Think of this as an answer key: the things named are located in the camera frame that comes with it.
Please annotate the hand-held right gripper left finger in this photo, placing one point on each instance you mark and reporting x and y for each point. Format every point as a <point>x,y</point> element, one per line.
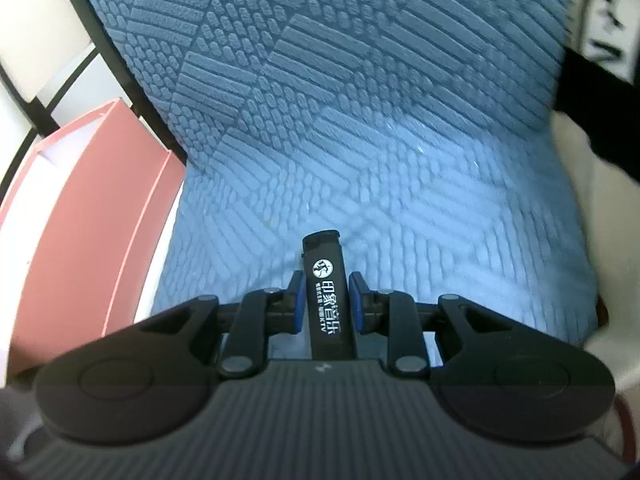
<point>297,301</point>

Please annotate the pink cardboard box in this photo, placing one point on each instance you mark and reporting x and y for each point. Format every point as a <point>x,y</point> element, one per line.
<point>75,230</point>

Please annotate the black lighter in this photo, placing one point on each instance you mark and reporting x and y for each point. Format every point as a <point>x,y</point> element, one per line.
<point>327,295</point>

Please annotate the blue textured blanket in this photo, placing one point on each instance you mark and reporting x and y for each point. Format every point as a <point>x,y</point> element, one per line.
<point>360,125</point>

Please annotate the black and white cloth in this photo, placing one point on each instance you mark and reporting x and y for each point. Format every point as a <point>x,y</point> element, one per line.
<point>605,40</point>

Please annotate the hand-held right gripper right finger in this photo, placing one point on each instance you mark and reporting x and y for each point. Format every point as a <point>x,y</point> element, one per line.
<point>356,301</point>

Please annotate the cream cloth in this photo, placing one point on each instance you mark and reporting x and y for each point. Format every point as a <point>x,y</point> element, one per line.
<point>595,240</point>

